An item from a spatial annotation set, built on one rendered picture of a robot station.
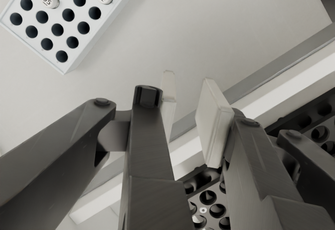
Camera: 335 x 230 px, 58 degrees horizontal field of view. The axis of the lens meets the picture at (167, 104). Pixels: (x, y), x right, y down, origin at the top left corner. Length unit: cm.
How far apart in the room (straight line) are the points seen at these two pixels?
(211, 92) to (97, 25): 18
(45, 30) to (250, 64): 22
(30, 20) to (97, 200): 19
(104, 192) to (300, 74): 17
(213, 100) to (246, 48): 21
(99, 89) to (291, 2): 23
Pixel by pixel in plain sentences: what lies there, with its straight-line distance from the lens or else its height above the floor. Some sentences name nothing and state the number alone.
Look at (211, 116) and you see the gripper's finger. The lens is 15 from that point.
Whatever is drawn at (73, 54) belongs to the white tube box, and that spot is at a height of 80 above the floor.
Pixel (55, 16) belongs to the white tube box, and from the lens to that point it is 33.
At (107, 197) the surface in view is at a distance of 26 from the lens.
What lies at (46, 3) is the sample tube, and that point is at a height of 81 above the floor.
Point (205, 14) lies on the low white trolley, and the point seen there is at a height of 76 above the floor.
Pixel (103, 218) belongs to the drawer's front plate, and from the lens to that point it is 32.
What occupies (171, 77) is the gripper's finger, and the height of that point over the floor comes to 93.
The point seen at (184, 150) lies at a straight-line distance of 23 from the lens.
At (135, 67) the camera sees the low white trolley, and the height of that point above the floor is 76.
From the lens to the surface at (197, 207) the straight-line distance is 25.
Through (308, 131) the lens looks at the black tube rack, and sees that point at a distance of 24.
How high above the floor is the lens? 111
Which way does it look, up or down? 74 degrees down
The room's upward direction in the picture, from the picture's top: 173 degrees counter-clockwise
